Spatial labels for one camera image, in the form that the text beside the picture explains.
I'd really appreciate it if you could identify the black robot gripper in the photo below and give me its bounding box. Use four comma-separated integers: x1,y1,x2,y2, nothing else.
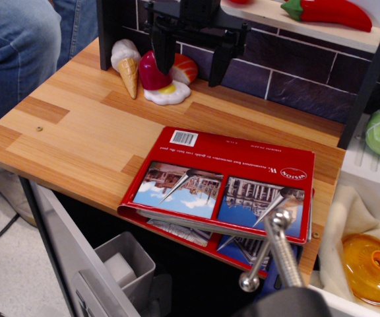
144,1,251,87

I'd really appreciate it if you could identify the red spiral-bound guide book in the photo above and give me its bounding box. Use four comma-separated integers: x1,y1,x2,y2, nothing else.
117,127,315,269

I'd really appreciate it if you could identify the toy salmon sushi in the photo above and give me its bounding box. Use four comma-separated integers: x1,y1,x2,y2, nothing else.
170,53,199,85

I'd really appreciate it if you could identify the toy fried egg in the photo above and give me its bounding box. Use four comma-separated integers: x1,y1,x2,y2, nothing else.
144,80,191,106

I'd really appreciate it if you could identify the red toy on shelf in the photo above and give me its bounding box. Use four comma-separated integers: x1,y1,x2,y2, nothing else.
230,0,250,5

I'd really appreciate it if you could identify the dark red toy fruit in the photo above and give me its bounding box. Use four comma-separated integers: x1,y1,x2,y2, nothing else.
139,50,173,90

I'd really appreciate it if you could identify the toy ice cream cone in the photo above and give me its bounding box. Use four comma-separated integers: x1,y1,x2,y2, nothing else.
111,39,141,99

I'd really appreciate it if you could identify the red toy chili pepper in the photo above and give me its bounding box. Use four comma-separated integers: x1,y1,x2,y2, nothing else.
280,0,372,32

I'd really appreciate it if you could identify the person leg in blue jeans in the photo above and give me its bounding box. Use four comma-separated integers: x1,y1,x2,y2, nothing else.
0,1,98,119

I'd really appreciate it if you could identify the white dish rack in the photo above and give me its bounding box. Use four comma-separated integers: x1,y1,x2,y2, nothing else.
340,114,380,184

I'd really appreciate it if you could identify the cream cloth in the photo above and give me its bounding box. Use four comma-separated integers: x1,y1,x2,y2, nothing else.
319,185,380,300

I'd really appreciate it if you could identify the grey plastic bin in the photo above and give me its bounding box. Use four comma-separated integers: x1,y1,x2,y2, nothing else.
95,232,156,311

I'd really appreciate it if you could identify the grey cabinet door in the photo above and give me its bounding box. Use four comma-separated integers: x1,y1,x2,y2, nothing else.
20,178,139,316

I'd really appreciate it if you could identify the orange glass lid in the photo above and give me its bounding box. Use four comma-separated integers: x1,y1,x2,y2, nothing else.
342,234,380,306

